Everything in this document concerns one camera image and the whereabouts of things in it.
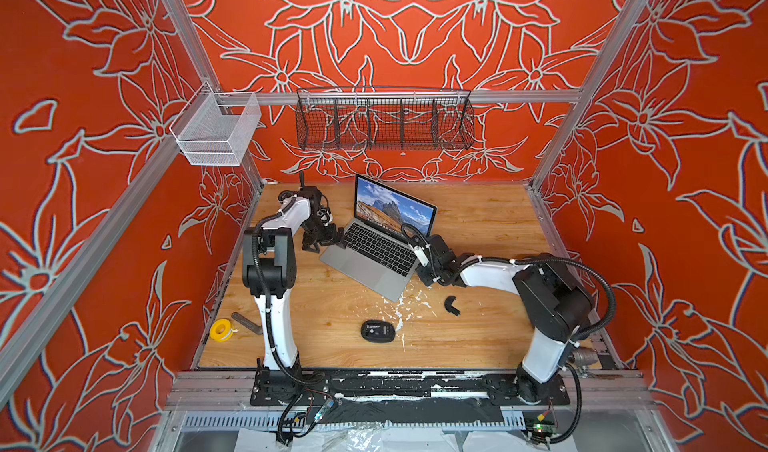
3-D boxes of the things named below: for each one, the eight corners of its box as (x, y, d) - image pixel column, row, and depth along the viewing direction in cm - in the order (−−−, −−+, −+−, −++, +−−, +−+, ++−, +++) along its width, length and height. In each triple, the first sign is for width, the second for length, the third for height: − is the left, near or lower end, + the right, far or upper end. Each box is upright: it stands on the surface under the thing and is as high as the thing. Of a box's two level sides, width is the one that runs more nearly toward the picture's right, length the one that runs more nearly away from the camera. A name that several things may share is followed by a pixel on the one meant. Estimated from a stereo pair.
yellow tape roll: (209, 330, 85) (205, 327, 83) (228, 316, 88) (224, 313, 86) (219, 346, 82) (215, 343, 80) (238, 330, 85) (235, 328, 83)
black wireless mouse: (361, 342, 82) (361, 339, 80) (362, 323, 85) (361, 320, 83) (395, 342, 82) (395, 339, 80) (394, 323, 85) (395, 320, 83)
